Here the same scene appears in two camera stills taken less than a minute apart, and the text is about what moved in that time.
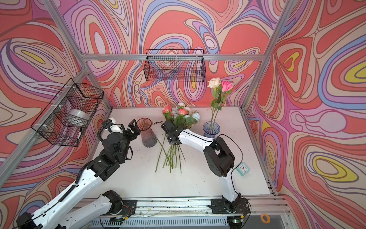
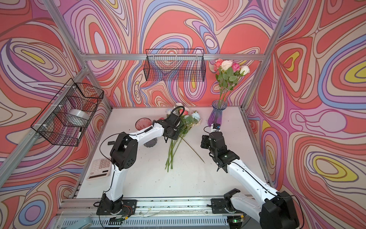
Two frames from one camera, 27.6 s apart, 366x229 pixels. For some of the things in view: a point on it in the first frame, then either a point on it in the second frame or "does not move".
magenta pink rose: (226, 86) to (236, 67)
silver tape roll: (79, 113) does not move
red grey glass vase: (148, 137) does not move
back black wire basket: (177, 65) does not move
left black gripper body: (128, 137) to (175, 134)
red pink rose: (181, 122) to (183, 112)
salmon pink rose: (166, 111) to (217, 66)
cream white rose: (214, 82) to (226, 65)
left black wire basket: (64, 120) does not move
